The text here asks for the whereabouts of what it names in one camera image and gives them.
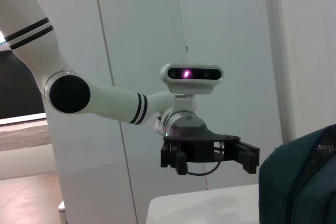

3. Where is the black background board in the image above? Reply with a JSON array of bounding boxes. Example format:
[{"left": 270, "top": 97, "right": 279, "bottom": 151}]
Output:
[{"left": 0, "top": 49, "right": 47, "bottom": 121}]

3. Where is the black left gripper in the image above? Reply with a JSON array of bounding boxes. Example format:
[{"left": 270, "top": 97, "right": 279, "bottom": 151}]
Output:
[{"left": 160, "top": 125, "right": 261, "bottom": 176}]

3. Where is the dark blue-green insulated lunch bag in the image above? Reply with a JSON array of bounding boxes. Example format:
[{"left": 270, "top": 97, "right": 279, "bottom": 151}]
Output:
[{"left": 258, "top": 124, "right": 336, "bottom": 224}]

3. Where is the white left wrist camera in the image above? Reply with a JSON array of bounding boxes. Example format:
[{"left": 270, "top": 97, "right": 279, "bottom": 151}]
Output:
[{"left": 160, "top": 62, "right": 225, "bottom": 96}]

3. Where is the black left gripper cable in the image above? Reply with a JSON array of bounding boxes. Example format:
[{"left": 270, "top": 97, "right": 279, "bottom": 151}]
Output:
[{"left": 186, "top": 160, "right": 222, "bottom": 177}]

